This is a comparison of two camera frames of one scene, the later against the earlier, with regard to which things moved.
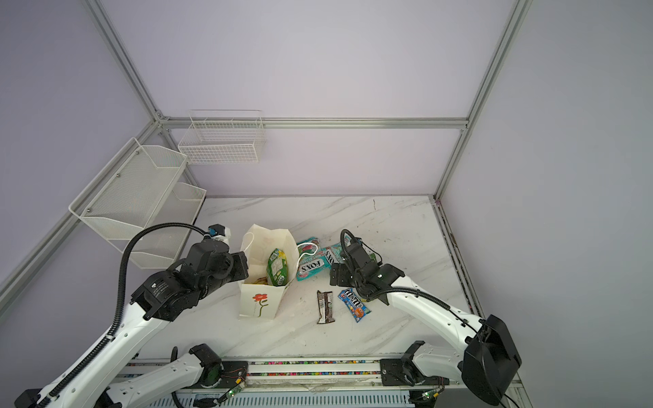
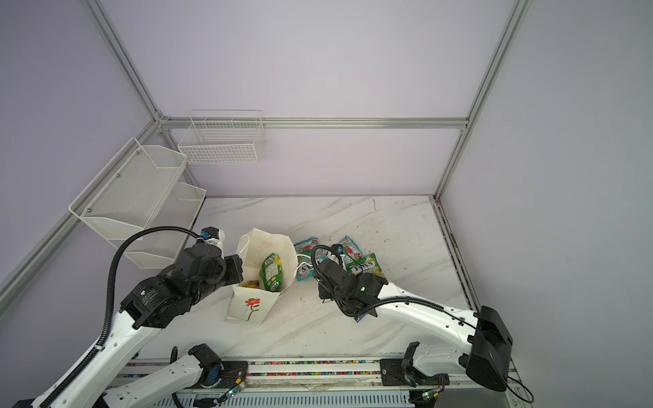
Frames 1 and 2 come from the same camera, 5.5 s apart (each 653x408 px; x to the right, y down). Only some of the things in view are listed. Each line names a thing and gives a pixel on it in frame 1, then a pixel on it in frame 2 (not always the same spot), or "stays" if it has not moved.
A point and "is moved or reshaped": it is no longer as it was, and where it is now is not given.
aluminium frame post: x=123 y=59 stays
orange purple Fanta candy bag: x=264 y=280 → x=252 y=284
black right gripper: x=337 y=271 → x=322 y=292
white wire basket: x=224 y=136 stays
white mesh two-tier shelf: x=140 y=188 stays
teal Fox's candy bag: x=312 y=261 stays
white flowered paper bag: x=273 y=257 is moved or reshaped
